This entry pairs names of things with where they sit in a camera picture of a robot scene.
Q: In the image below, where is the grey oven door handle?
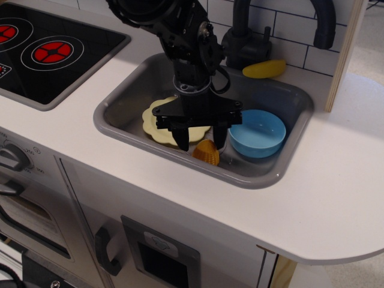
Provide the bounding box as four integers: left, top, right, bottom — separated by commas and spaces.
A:
1, 178, 25, 196

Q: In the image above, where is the pale yellow scalloped plate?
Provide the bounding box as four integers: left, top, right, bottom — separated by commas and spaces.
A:
142, 95, 211, 146

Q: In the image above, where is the black cabinet door handle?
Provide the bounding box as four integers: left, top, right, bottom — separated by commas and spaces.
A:
94, 227, 122, 277

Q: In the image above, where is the wooden side panel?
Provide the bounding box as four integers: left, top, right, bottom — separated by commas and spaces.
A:
324, 0, 368, 113

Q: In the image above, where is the grey toy sink basin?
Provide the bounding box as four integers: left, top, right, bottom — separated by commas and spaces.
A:
94, 53, 314, 189

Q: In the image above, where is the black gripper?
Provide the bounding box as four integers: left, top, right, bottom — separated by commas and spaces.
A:
152, 78, 242, 151

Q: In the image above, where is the grey oven knob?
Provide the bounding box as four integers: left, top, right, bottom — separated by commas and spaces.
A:
1, 144, 31, 172

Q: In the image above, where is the yellow toy banana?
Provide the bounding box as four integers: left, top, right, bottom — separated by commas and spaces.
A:
242, 59, 286, 79

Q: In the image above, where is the yellow toy corn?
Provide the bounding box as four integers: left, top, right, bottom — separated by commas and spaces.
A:
192, 139, 220, 166

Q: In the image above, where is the grey dispenser panel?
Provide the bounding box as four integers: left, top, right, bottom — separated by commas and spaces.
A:
121, 215, 202, 288

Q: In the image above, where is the dark grey toy faucet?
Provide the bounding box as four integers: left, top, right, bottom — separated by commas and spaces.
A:
221, 0, 337, 70

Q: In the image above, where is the black toy stovetop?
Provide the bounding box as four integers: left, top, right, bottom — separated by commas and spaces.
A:
1, 2, 131, 111

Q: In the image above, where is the blue plastic bowl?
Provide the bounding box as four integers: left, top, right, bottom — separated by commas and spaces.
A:
229, 109, 287, 158

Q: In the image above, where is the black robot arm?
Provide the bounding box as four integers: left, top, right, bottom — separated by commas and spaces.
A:
108, 1, 242, 151

